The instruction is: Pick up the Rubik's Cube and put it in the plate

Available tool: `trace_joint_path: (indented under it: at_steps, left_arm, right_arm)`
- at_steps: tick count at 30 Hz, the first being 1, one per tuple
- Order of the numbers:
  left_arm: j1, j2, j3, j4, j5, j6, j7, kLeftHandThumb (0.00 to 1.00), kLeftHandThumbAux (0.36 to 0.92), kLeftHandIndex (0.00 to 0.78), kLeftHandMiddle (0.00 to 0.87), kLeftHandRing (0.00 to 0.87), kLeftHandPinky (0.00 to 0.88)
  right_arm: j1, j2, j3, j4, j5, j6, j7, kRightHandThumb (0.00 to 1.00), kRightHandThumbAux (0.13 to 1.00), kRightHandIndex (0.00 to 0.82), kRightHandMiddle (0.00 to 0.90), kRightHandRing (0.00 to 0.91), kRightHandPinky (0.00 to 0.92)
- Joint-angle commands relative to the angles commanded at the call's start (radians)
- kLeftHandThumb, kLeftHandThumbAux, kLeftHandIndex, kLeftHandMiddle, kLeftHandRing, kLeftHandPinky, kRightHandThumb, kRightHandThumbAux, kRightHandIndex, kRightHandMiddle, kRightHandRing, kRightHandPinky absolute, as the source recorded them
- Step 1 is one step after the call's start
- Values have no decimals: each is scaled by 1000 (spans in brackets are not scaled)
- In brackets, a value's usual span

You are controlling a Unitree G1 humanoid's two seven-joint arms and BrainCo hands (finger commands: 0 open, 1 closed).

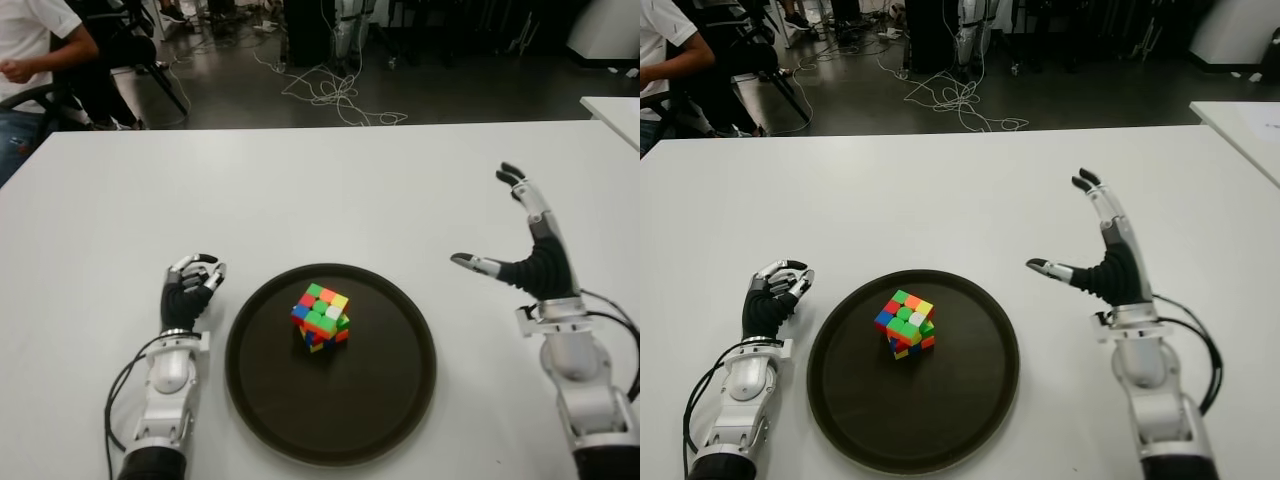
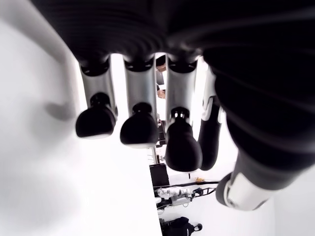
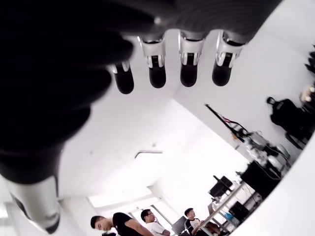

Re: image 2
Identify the seated person white shirt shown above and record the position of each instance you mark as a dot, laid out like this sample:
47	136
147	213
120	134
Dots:
161	94

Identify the black backpack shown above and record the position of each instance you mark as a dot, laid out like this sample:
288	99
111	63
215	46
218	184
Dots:
179	226

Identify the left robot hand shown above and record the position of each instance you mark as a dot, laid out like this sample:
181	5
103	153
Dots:
221	49

